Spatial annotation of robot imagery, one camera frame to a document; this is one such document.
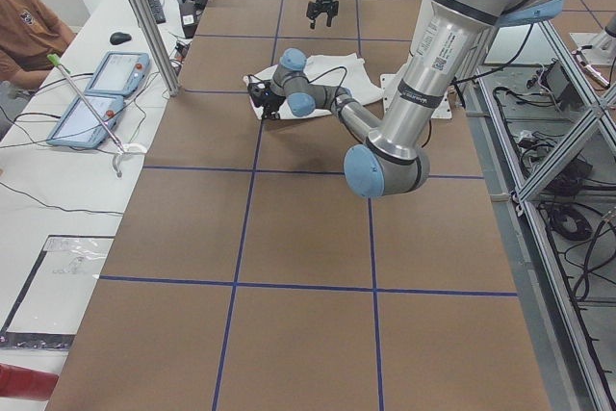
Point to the blue teach pendant far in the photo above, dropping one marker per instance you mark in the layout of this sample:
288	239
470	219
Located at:
119	73

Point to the white long-sleeve printed shirt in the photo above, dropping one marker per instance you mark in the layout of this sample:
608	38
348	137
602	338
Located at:
327	70

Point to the metal grabber stick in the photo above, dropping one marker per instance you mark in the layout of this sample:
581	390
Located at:
122	149

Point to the blue teach pendant near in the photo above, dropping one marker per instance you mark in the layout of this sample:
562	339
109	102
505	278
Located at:
79	128

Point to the black computer mouse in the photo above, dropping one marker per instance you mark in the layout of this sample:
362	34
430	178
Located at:
117	38

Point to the red cylinder object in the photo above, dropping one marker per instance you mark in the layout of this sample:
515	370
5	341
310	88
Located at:
24	383

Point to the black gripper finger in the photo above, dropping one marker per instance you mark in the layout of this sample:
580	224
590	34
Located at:
312	13
331	8

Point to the aluminium frame column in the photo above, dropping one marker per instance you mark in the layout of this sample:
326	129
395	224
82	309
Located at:
156	45

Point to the aluminium truss frame right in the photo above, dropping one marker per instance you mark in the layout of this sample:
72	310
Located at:
559	167

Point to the person in brown shirt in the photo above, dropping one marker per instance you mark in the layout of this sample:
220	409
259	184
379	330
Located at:
30	32

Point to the blue teach pendant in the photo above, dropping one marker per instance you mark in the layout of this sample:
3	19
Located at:
119	73
79	128

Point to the black keyboard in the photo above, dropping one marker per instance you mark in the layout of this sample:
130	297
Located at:
157	10

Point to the clear plastic sleeve sheet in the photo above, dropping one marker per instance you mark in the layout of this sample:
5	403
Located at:
48	310

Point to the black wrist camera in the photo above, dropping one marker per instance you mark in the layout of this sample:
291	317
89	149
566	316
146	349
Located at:
259	93

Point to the black electronics box floor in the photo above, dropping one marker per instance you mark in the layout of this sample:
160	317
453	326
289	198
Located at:
556	80

